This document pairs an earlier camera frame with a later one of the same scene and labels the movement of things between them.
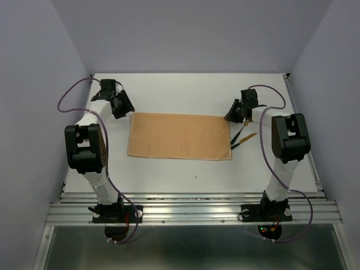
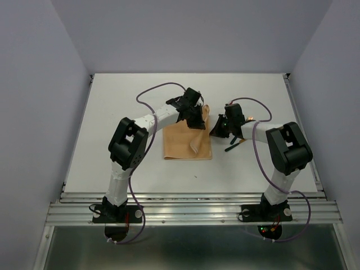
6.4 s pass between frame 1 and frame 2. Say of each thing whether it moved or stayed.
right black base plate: stayed
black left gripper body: moved
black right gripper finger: moved
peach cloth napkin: moved
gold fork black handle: stayed
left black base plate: stayed
